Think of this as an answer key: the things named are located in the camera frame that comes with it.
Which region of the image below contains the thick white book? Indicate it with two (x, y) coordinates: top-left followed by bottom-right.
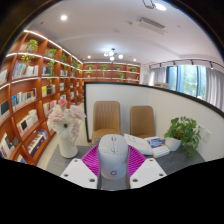
(123, 133), (154, 156)

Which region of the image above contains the black track light rail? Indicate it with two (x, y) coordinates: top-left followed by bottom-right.
(148, 58), (224, 73)

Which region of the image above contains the light grey computer mouse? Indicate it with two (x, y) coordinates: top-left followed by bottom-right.
(97, 133), (130, 181)

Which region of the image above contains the grey curtain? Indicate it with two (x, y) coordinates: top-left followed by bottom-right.
(204, 66), (224, 111)
(148, 67), (168, 87)

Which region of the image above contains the multi-bulb ceiling light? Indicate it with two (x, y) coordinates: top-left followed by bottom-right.
(103, 48), (124, 62)

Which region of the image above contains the pink and white flower bouquet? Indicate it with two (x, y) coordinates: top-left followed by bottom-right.
(47, 98), (87, 139)

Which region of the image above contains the blue-cover book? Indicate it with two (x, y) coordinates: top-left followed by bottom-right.
(144, 136), (166, 149)

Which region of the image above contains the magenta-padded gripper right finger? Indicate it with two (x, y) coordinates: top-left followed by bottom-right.
(126, 145), (168, 190)

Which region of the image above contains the green leafy pothos plant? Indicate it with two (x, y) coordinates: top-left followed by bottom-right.
(163, 116), (202, 158)

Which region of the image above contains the curved orange wooden bookshelf unit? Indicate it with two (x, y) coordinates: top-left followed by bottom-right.
(0, 29), (84, 165)

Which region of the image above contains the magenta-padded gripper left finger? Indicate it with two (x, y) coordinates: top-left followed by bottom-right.
(60, 144), (102, 190)

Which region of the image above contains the white ceramic vase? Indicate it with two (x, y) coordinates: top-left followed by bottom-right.
(58, 133), (79, 159)

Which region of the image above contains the white wall socket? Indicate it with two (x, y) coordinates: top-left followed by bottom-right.
(196, 124), (205, 136)
(201, 128), (213, 144)

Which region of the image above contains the white book with plain cover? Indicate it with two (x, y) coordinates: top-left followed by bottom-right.
(151, 144), (171, 159)

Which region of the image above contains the white plant pot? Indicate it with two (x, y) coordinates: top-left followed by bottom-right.
(164, 136), (183, 152)

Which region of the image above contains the ceiling air vent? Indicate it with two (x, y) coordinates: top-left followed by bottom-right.
(137, 15), (168, 34)

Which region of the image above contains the orange wall shelf unit with plants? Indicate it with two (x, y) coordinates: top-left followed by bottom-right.
(82, 60), (141, 83)

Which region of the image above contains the tan upholstered chair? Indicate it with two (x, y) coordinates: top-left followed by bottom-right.
(129, 105), (156, 139)
(91, 100), (122, 145)

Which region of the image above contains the large window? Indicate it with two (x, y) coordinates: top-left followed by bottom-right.
(165, 64), (208, 101)

